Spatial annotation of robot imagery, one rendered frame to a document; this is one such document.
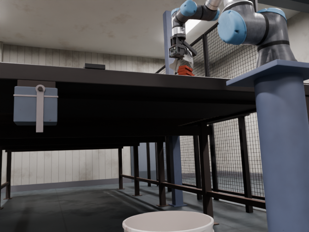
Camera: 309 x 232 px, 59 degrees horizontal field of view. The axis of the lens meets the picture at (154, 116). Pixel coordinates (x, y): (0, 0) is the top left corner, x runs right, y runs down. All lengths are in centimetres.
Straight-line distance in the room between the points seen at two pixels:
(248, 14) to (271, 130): 41
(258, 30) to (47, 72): 76
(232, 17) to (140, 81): 41
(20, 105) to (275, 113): 87
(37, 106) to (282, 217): 89
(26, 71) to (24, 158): 521
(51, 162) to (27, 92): 522
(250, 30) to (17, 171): 564
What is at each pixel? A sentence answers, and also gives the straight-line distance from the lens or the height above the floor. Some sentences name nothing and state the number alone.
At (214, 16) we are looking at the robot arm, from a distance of 158.
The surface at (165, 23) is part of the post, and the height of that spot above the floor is 223.
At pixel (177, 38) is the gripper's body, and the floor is 120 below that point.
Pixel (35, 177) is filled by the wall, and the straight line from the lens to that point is 621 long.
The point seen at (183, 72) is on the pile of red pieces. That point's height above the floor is 125.
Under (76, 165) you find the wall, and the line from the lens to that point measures 623.
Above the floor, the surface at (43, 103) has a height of 77.
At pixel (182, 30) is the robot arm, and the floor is 124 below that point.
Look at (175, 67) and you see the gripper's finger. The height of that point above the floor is 106.
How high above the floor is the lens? 58
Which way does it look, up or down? 8 degrees up
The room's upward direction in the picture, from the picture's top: 2 degrees counter-clockwise
